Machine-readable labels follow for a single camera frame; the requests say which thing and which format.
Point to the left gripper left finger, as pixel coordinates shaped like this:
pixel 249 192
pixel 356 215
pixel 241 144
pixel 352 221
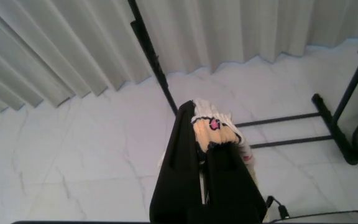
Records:
pixel 179 174

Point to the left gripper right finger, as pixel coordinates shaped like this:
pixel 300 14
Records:
pixel 232 186

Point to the cream printed garment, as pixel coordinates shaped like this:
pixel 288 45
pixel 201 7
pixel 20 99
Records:
pixel 213 133

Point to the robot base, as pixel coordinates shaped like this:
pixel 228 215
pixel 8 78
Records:
pixel 328 218

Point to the black clothes rack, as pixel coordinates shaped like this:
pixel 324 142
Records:
pixel 154 62

